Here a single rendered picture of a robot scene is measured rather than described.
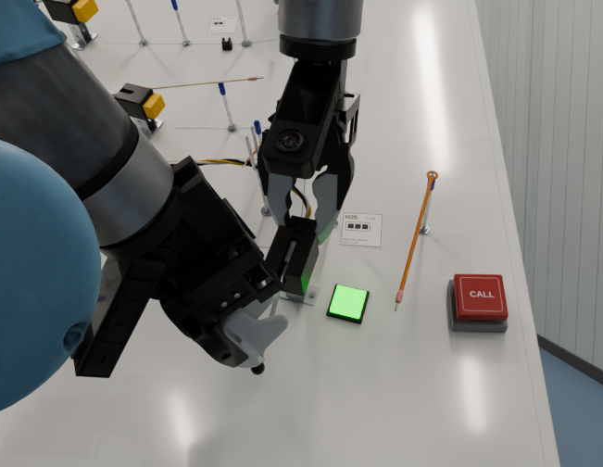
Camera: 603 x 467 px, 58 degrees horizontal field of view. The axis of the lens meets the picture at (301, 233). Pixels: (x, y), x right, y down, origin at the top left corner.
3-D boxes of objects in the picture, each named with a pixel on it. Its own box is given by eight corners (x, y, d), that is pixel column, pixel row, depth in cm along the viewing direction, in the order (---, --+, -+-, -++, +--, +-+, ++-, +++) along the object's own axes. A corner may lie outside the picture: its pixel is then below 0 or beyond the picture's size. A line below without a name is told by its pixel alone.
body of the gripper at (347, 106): (358, 146, 59) (370, 31, 53) (337, 179, 52) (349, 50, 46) (292, 135, 61) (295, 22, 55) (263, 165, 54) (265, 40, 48)
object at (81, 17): (91, 8, 90) (84, -7, 88) (99, 10, 90) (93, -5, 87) (78, 21, 88) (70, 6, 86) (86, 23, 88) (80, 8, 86)
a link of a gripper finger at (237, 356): (255, 371, 44) (196, 317, 38) (239, 381, 44) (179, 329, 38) (237, 331, 48) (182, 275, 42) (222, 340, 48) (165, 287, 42)
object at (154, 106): (157, 104, 77) (153, 92, 75) (166, 106, 76) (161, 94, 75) (146, 117, 75) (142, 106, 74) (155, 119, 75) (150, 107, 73)
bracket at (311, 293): (275, 296, 62) (270, 274, 58) (282, 279, 64) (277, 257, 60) (313, 306, 61) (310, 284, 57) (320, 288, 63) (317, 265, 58)
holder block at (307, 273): (266, 287, 57) (260, 268, 54) (282, 245, 60) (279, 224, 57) (304, 296, 56) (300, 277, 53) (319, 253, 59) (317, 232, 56)
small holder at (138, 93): (119, 110, 83) (102, 72, 78) (169, 123, 81) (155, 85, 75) (103, 131, 81) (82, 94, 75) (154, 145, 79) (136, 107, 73)
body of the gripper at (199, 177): (291, 295, 42) (208, 192, 34) (199, 358, 42) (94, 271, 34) (257, 238, 48) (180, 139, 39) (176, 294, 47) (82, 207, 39)
